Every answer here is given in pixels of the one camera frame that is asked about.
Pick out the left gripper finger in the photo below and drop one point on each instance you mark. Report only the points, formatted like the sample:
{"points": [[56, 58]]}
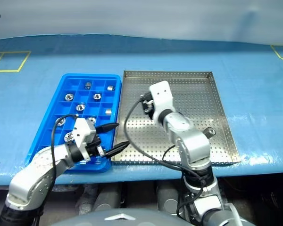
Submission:
{"points": [[115, 148], [107, 127]]}

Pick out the perforated metal tray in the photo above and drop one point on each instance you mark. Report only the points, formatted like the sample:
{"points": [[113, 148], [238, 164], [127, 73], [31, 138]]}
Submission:
{"points": [[193, 99]]}

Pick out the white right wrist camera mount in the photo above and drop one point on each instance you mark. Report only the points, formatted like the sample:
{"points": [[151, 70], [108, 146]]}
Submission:
{"points": [[161, 94]]}

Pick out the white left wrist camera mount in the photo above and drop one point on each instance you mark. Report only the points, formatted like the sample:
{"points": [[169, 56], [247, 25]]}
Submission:
{"points": [[81, 131]]}

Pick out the blue plastic table cover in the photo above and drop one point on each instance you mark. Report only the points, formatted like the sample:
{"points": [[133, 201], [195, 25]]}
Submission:
{"points": [[250, 106]]}

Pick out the blue compartment tray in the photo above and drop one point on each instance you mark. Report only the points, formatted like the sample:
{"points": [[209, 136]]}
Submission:
{"points": [[103, 101]]}

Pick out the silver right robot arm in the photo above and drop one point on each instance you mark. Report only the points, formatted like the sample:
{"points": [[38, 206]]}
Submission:
{"points": [[191, 141]]}

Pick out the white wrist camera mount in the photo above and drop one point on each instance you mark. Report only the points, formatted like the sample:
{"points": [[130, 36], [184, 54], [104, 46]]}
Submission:
{"points": [[161, 94], [81, 131]]}

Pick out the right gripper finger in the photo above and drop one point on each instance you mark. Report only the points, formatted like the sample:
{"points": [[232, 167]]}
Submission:
{"points": [[150, 112], [146, 96]]}

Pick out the grey rounded shape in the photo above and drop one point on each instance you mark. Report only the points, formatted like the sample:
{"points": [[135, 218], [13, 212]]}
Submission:
{"points": [[107, 197]]}

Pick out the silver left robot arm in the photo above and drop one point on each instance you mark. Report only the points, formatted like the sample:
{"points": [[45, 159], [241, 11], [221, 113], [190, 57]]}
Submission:
{"points": [[37, 169]]}

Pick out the grey robot torso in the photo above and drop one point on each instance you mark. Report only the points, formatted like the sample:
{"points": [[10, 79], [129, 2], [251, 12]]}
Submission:
{"points": [[85, 221]]}

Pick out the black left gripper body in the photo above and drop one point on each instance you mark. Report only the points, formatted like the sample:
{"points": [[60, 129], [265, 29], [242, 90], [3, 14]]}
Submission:
{"points": [[95, 143]]}

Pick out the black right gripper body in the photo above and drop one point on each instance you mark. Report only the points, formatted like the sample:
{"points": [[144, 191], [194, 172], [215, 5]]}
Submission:
{"points": [[149, 103]]}

